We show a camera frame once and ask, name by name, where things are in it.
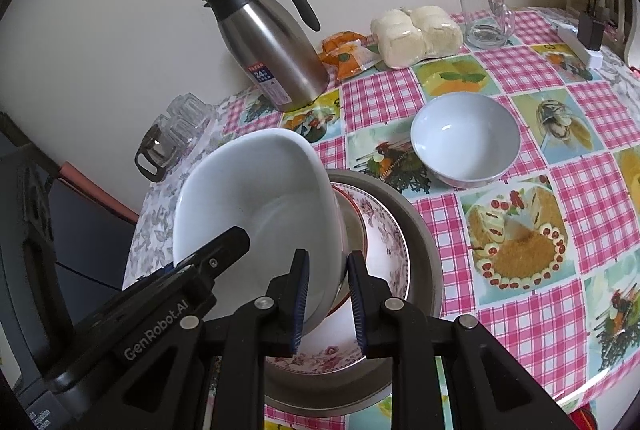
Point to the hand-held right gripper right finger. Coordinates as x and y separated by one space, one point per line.
357 305

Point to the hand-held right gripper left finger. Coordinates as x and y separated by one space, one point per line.
300 300

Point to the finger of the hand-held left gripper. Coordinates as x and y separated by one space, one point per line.
222 250

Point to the floral rimmed white plate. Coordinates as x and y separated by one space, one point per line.
385 255

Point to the white square bowl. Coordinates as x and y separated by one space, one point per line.
250 190

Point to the strawberry print bowl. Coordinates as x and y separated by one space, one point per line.
356 235

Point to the stainless steel plate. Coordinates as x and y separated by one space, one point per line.
425 260

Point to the grey floral tablecloth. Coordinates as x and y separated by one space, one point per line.
150 230

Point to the clear glass cup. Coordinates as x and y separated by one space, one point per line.
187 107
192 132

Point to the dark furniture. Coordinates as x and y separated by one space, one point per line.
30 235

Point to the light blue bowl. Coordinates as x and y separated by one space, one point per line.
465 135

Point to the stainless steel thermos jug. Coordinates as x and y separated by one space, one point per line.
270 45

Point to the orange snack packet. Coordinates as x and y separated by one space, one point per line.
347 55

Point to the pink checked tablecloth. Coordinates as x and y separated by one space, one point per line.
550 160

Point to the bag of white buns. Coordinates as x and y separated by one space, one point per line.
415 35

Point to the clear glass mug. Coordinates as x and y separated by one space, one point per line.
482 15

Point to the white power strip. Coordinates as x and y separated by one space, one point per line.
587 52

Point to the black charger plug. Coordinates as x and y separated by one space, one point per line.
592 30

